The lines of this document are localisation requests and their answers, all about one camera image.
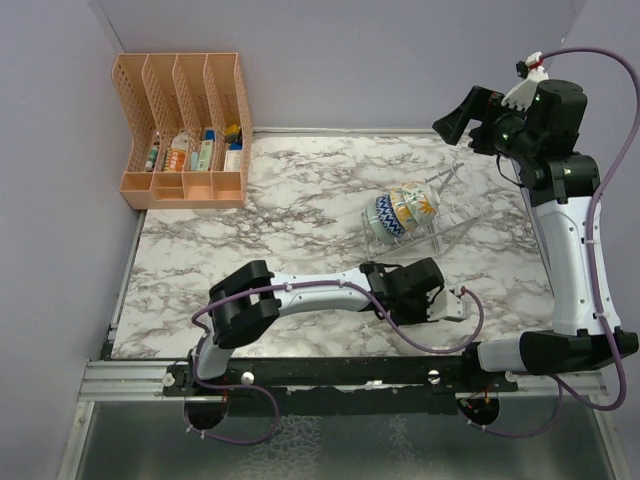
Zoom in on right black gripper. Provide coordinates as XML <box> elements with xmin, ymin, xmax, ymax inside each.
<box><xmin>434</xmin><ymin>85</ymin><xmax>541</xmax><ymax>163</ymax></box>

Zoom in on blue orange floral bowl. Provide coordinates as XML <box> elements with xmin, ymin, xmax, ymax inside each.
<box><xmin>389</xmin><ymin>188</ymin><xmax>419</xmax><ymax>231</ymax></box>

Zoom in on red patterned bowl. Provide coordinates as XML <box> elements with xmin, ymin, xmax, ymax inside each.
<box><xmin>375</xmin><ymin>194</ymin><xmax>415</xmax><ymax>237</ymax></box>

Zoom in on teal ceramic bowl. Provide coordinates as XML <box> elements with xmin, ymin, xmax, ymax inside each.
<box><xmin>365</xmin><ymin>203</ymin><xmax>396</xmax><ymax>245</ymax></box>

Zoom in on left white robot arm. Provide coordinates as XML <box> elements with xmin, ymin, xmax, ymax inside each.
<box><xmin>186</xmin><ymin>258</ymin><xmax>445</xmax><ymax>395</ymax></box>

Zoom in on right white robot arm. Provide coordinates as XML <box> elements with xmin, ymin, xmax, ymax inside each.
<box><xmin>433</xmin><ymin>80</ymin><xmax>639</xmax><ymax>391</ymax></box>

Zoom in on white flat packet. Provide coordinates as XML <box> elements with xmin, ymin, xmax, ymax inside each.
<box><xmin>224</xmin><ymin>150</ymin><xmax>244</xmax><ymax>172</ymax></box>

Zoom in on yellow black toy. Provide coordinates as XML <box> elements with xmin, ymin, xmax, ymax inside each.
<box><xmin>225</xmin><ymin>124</ymin><xmax>242</xmax><ymax>145</ymax></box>

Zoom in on teal white box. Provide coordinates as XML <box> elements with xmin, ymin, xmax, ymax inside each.
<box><xmin>191</xmin><ymin>139</ymin><xmax>215</xmax><ymax>172</ymax></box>

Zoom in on peach plastic desk organizer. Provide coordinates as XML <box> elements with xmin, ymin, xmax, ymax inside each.
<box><xmin>112</xmin><ymin>53</ymin><xmax>253</xmax><ymax>211</ymax></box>

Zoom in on orange white box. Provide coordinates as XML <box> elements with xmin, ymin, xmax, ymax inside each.
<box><xmin>164</xmin><ymin>130</ymin><xmax>189</xmax><ymax>173</ymax></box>

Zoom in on small bottles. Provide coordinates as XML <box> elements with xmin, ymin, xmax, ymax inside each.
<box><xmin>144</xmin><ymin>141</ymin><xmax>160</xmax><ymax>172</ymax></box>

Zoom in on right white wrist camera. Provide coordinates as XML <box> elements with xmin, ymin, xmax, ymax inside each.
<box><xmin>501</xmin><ymin>52</ymin><xmax>549</xmax><ymax>111</ymax></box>

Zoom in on white wire dish rack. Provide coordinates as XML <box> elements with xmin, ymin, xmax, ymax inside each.
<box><xmin>361</xmin><ymin>163</ymin><xmax>483</xmax><ymax>260</ymax></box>

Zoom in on black mounting base rail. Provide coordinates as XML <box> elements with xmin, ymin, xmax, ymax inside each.
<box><xmin>163</xmin><ymin>356</ymin><xmax>517</xmax><ymax>416</ymax></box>

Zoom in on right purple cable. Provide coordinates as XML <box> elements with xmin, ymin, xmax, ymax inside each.
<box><xmin>467</xmin><ymin>47</ymin><xmax>640</xmax><ymax>437</ymax></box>

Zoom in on aluminium frame rail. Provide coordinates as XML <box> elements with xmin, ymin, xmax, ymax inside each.
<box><xmin>78</xmin><ymin>361</ymin><xmax>608</xmax><ymax>402</ymax></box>

